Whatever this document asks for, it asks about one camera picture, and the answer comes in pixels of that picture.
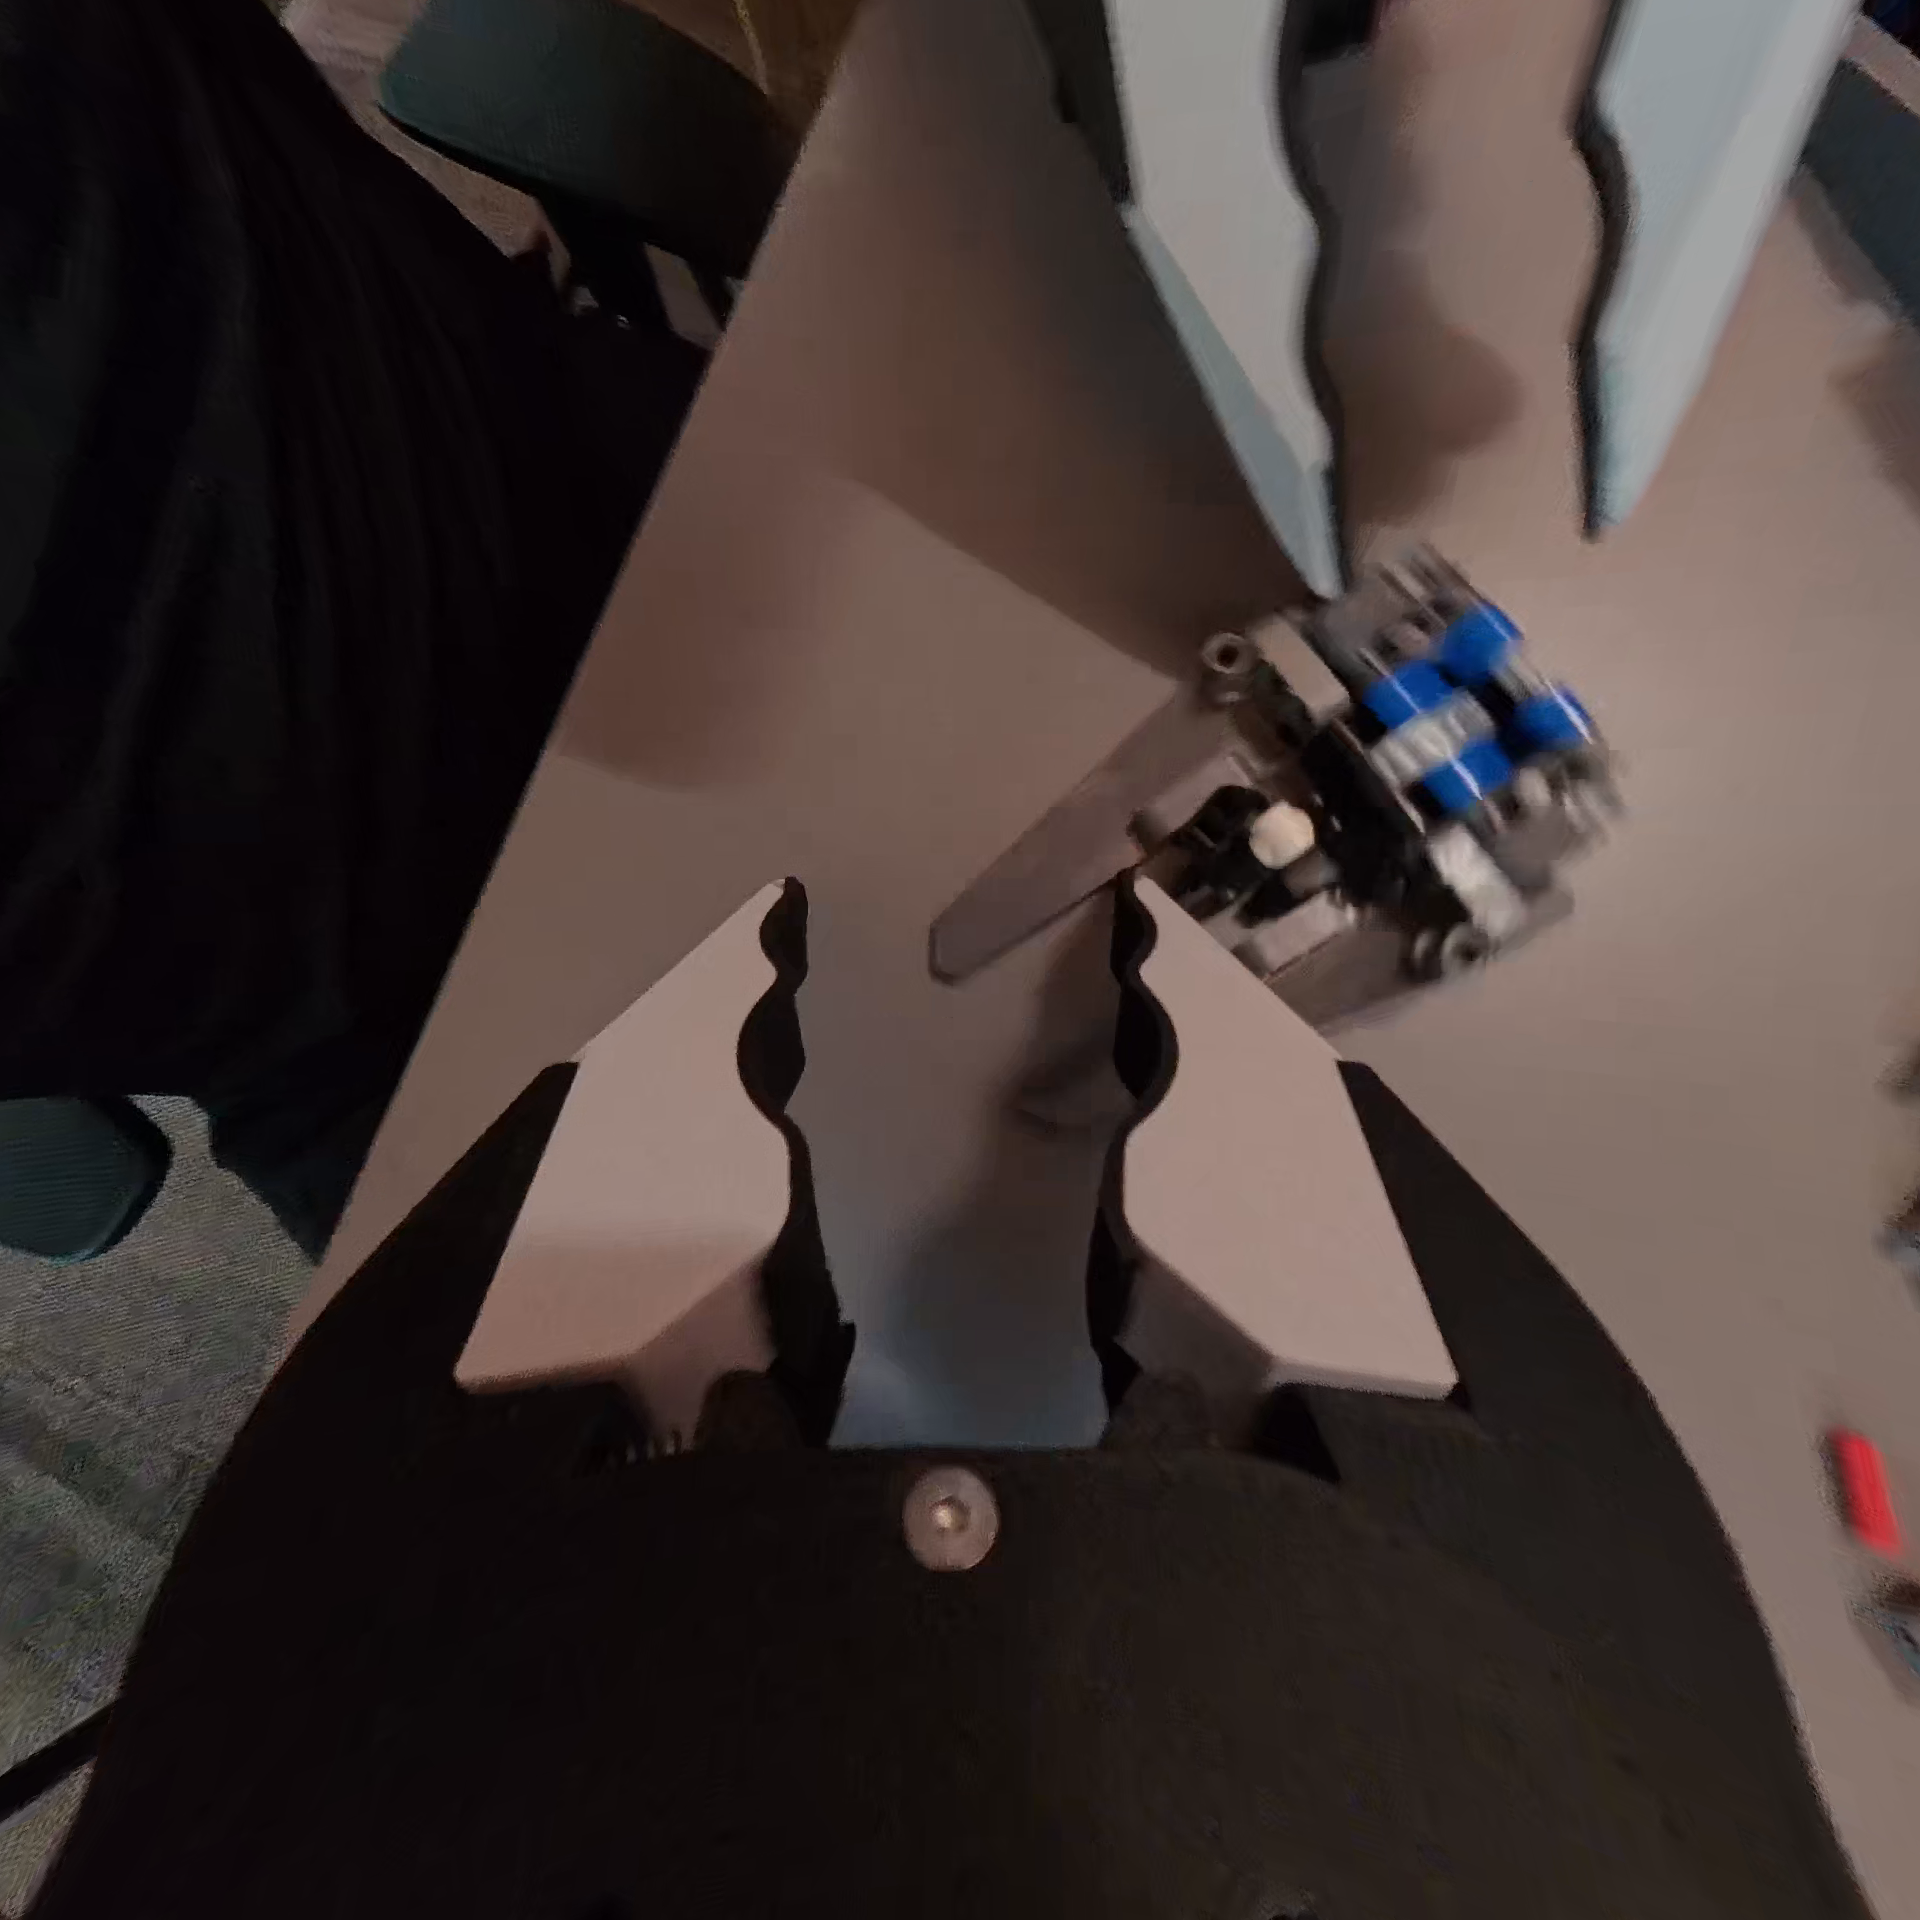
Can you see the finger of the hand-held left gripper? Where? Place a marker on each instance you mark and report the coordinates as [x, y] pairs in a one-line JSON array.
[[1711, 181], [1214, 224]]

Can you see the grey blue lego subassembly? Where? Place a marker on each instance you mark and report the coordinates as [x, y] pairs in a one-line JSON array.
[[1440, 705]]

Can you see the red lego axle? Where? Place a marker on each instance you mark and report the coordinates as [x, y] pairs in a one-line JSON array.
[[1865, 1494]]

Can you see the dark teal office chair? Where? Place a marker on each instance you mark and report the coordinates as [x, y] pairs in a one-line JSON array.
[[587, 106]]

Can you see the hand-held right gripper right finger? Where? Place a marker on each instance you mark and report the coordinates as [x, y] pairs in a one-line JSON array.
[[1276, 1200]]

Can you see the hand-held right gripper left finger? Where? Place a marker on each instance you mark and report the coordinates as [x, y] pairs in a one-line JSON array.
[[630, 1185]]

